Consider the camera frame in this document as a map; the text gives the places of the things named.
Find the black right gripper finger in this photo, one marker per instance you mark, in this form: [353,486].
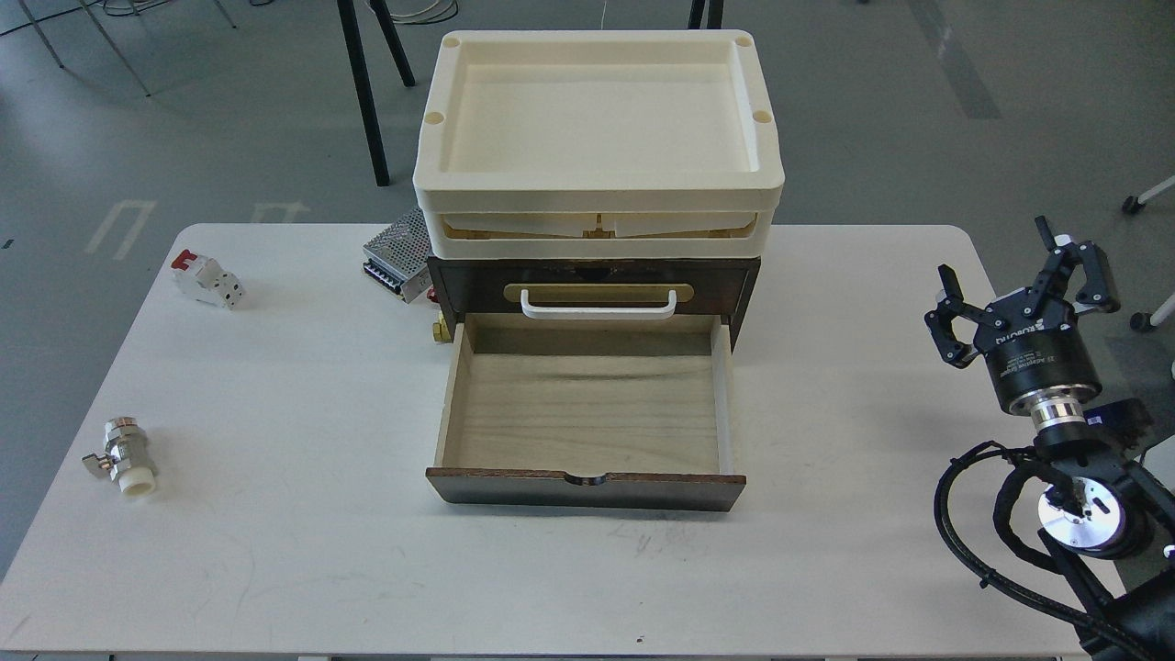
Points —
[940,321]
[1098,293]

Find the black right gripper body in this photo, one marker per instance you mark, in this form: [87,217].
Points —
[1028,354]

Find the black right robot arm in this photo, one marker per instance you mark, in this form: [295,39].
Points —
[1073,493]

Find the white chair caster leg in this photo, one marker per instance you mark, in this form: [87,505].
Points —
[1136,202]

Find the open wooden drawer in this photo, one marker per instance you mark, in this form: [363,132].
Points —
[612,414]

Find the cream plastic tray organizer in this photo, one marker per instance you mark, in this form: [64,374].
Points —
[595,145]

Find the brass fitting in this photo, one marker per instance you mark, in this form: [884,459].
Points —
[440,330]

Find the metal mesh power supply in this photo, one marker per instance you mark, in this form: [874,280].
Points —
[397,258]

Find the black table leg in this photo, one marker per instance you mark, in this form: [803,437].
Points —
[356,56]

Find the white red circuit breaker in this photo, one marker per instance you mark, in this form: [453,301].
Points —
[203,279]

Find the silver metal valve fitting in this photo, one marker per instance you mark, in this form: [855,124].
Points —
[125,459]

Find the white drawer handle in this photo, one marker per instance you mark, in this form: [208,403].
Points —
[539,312]

